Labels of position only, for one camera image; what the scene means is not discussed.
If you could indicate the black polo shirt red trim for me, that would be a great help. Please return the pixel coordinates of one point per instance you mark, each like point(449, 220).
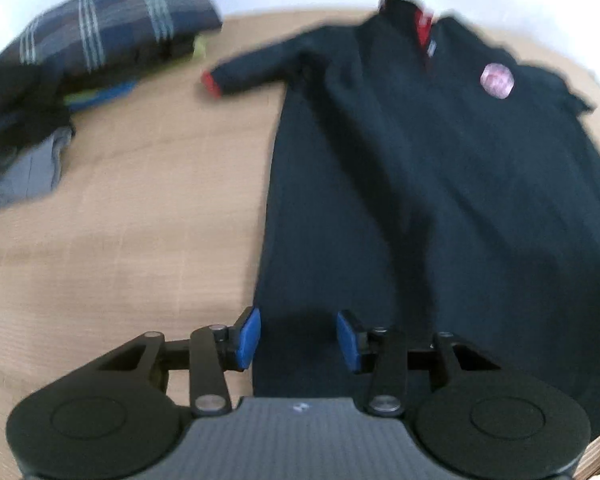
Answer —
point(425, 180)

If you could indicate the navy plaid folded garment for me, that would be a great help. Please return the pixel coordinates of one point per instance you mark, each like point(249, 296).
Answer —
point(86, 38)

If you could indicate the grey folded garment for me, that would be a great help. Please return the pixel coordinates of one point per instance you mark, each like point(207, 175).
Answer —
point(36, 172)

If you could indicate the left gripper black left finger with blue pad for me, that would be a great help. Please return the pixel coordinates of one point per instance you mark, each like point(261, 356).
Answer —
point(123, 412)

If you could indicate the black folded garment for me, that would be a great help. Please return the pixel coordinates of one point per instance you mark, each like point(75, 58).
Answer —
point(31, 108)

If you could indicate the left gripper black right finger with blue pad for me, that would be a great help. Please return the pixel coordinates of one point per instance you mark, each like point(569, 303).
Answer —
point(468, 414)

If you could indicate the blue and yellow-green folded garments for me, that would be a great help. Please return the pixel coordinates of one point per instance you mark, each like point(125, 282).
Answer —
point(85, 100)

